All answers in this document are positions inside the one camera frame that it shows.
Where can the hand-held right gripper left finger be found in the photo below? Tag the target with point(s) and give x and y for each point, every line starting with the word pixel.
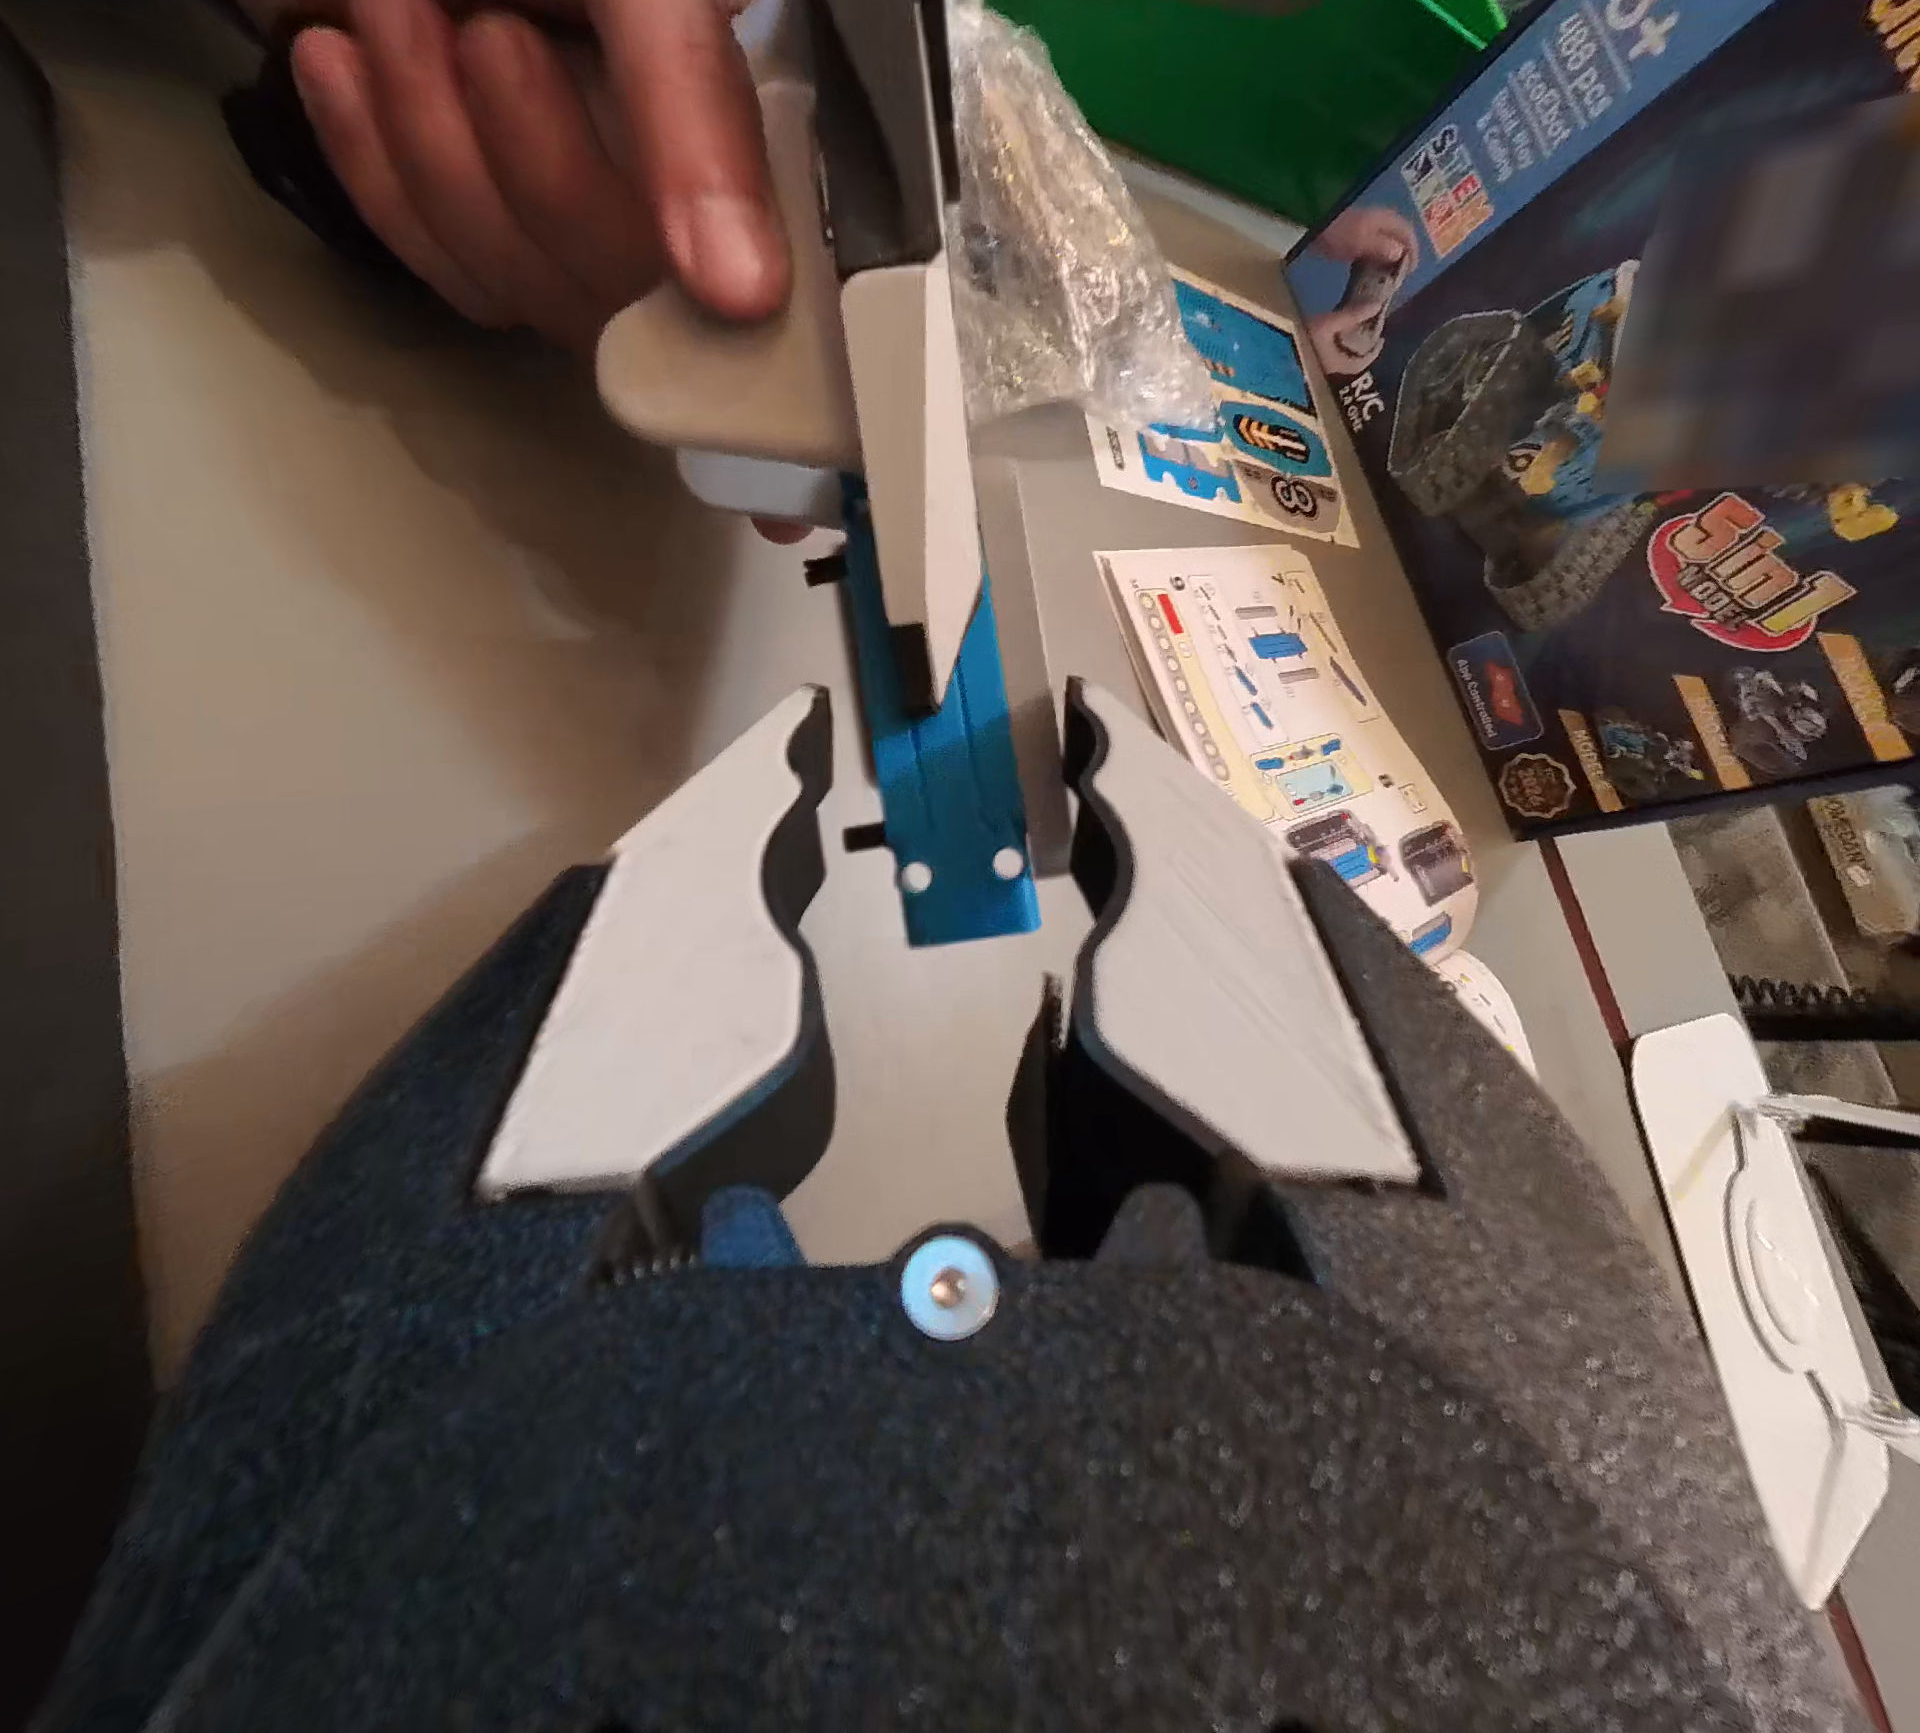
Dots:
pixel 675 1000

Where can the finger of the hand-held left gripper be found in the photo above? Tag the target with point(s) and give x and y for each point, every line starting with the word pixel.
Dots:
pixel 915 444

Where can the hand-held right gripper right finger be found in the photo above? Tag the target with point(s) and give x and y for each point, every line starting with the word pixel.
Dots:
pixel 1230 1000

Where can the blue perforated building beam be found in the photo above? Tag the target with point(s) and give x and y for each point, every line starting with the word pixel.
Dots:
pixel 960 833

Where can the grey desk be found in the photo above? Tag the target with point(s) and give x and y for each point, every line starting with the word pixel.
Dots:
pixel 375 713

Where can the person's left hand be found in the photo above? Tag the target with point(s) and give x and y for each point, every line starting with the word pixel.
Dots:
pixel 495 39

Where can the clear bubble wrap bag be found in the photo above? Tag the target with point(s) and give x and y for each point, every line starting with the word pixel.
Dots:
pixel 1051 264

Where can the open instruction booklet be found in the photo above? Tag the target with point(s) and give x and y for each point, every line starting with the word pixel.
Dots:
pixel 1290 713

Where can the blue sticker sheet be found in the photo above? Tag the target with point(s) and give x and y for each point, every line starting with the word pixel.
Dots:
pixel 1245 413

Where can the green plastic bin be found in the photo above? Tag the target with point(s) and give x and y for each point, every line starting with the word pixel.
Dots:
pixel 1201 83

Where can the dark blue toy set box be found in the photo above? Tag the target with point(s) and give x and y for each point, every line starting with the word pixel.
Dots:
pixel 1651 653

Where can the black dotted mat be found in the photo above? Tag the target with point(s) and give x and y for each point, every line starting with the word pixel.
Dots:
pixel 44 563

